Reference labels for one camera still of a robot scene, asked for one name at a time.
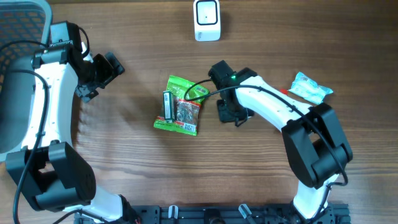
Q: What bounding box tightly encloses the green snack bag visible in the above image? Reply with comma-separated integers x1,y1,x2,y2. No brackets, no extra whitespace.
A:
154,75,209,136

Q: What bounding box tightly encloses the green white small box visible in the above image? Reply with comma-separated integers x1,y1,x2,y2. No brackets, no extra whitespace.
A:
162,91,175,123

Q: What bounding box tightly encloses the red snack bar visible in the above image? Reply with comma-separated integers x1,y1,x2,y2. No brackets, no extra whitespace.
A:
279,89,288,95

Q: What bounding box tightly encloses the teal tissue pack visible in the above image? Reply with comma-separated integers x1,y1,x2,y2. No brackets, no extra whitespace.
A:
289,72,333,105

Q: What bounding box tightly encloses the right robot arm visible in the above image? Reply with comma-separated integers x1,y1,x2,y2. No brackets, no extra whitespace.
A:
208,60,353,223

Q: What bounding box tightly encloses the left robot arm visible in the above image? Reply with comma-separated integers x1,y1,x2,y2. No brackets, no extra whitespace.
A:
1,21,141,223

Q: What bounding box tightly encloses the white barcode scanner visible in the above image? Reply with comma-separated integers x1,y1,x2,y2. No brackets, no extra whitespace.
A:
193,0,221,42

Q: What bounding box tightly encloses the grey plastic mesh basket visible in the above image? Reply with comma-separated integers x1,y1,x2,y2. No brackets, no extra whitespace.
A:
1,0,52,162

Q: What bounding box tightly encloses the left black camera cable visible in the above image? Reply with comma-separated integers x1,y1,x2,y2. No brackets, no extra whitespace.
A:
0,39,52,224

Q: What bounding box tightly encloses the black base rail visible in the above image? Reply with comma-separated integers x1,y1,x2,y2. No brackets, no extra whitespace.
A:
73,203,352,224

